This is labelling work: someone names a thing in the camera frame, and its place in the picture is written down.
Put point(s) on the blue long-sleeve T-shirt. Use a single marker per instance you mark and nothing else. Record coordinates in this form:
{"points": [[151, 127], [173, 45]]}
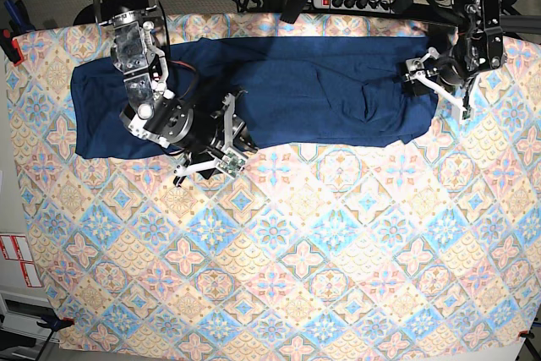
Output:
{"points": [[323, 90]]}

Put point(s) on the white labels with red print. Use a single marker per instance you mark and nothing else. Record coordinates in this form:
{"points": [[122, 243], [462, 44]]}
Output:
{"points": [[18, 269]]}

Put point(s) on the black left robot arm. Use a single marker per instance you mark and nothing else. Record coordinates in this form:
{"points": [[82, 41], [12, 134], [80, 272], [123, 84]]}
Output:
{"points": [[478, 48]]}

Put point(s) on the patterned tile tablecloth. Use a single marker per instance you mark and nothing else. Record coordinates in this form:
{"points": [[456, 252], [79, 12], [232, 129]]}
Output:
{"points": [[316, 252]]}

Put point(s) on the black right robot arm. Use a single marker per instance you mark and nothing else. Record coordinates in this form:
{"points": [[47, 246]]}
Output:
{"points": [[144, 64]]}

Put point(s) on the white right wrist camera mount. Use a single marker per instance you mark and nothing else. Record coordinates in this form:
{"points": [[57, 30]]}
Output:
{"points": [[224, 152]]}

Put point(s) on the white power strip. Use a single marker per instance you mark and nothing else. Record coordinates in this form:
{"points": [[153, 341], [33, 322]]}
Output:
{"points": [[370, 6]]}

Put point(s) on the orange clamp lower right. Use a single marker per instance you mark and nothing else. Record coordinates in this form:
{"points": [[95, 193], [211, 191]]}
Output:
{"points": [[527, 335]]}

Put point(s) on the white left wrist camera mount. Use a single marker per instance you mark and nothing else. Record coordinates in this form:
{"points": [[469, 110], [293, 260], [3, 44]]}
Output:
{"points": [[458, 99]]}

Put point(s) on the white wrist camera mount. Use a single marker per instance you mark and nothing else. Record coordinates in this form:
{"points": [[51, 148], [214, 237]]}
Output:
{"points": [[224, 152], [458, 99]]}

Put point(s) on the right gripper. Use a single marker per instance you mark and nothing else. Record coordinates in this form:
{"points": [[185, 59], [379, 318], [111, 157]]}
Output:
{"points": [[196, 131]]}

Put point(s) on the red clamp at left edge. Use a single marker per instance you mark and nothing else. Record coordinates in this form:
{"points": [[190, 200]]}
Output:
{"points": [[11, 47]]}

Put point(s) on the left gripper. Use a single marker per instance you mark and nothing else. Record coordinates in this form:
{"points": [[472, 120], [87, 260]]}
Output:
{"points": [[442, 70]]}

